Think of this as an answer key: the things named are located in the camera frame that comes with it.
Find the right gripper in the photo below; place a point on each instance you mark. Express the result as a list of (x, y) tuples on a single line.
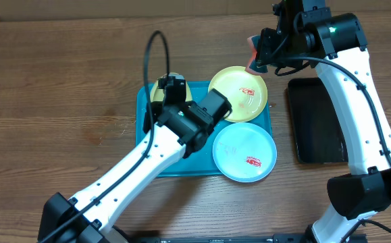
[(264, 47)]

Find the green plate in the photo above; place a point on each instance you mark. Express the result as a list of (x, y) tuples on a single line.
[(246, 93), (157, 94)]

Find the orange and dark sponge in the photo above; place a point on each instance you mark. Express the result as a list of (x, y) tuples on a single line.
[(252, 67)]

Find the light blue plate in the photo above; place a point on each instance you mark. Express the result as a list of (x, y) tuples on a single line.
[(244, 152)]

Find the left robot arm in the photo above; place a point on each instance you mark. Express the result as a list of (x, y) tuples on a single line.
[(175, 128)]

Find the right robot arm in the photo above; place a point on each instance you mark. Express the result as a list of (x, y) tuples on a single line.
[(308, 35)]

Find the teal plastic tray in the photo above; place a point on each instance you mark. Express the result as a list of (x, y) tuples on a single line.
[(200, 163)]

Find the black rectangular tray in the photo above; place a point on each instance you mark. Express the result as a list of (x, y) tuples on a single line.
[(318, 137)]

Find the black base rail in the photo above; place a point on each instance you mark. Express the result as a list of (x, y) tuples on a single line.
[(276, 238)]

